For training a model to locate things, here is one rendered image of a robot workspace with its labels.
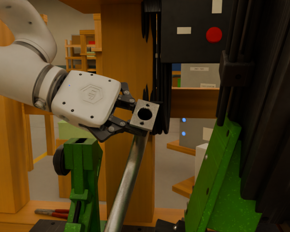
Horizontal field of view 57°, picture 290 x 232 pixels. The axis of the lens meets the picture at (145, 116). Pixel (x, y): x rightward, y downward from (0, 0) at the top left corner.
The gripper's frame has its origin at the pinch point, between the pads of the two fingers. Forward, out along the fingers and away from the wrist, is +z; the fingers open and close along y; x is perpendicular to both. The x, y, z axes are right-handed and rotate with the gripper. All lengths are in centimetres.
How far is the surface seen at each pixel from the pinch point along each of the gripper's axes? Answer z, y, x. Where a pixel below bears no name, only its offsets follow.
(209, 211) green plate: 13.5, -13.4, -5.5
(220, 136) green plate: 12.3, -3.3, -8.7
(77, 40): -358, 684, 752
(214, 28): 8.3, 24.6, -5.1
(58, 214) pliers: -15, -14, 48
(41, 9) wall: -531, 740, 716
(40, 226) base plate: -17.0, -18.8, 42.3
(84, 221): -4.6, -15.9, 25.6
